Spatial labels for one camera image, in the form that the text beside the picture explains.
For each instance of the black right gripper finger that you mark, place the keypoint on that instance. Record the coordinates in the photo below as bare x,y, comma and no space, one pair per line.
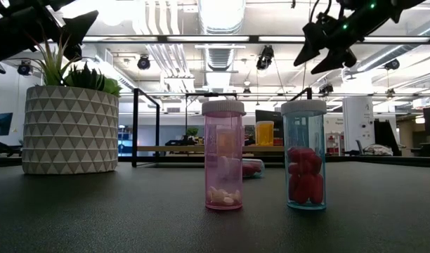
332,62
312,35

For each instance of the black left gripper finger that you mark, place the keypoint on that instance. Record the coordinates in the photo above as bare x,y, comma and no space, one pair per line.
60,3
78,31

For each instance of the large blue bottle red pills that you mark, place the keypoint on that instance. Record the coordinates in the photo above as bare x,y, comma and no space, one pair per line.
304,140

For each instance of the orange pill bottle white cap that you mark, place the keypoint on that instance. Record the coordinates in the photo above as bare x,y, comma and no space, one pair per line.
265,135

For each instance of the small blue bottle red pills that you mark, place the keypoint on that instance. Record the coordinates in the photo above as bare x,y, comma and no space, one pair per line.
253,168

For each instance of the tall pink bottle white pills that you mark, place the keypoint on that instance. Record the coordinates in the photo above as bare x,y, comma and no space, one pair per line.
215,140

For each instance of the black ceiling spotlight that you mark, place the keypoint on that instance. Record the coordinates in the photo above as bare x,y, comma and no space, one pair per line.
143,62
326,88
24,67
391,64
265,58

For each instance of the green artificial succulent plant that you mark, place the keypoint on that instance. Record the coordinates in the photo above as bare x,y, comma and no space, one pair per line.
85,79

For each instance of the white column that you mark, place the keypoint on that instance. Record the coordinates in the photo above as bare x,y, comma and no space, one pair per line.
357,123

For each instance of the black computer monitor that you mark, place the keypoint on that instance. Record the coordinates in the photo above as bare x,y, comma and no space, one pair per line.
278,119

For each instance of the black framed linear ceiling light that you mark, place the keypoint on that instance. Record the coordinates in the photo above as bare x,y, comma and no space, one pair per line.
162,39

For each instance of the black background panel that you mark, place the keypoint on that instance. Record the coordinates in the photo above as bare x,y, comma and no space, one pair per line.
385,137

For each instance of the blue background screen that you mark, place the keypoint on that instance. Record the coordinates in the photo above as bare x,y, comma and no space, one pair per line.
0,124

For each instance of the white bag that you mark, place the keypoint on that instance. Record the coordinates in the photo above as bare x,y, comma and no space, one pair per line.
378,150

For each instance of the white triangle patterned plant pot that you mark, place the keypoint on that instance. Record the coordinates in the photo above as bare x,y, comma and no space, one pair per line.
71,133

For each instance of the small green background plant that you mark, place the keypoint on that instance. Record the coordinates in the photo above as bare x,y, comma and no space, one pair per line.
191,132

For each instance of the black table mat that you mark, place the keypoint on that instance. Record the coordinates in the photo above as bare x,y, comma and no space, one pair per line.
95,218

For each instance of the black metal rig frame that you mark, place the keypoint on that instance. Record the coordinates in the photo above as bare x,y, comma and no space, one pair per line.
376,160

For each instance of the black frame wooden shelf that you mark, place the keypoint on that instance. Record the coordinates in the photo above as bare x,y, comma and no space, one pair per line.
173,149

